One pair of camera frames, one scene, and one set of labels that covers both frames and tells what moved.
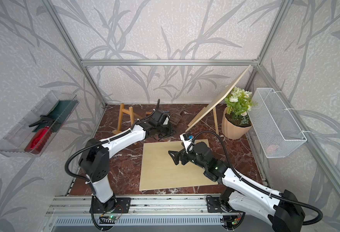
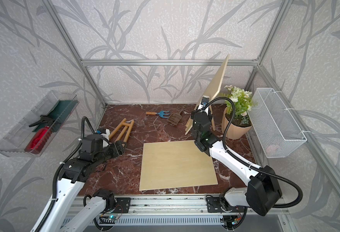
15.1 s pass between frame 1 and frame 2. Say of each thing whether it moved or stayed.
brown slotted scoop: stayed
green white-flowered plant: stayed
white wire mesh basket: stayed
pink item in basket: stayed
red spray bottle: stayed
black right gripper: moved
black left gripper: moved
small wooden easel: moved
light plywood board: stayed
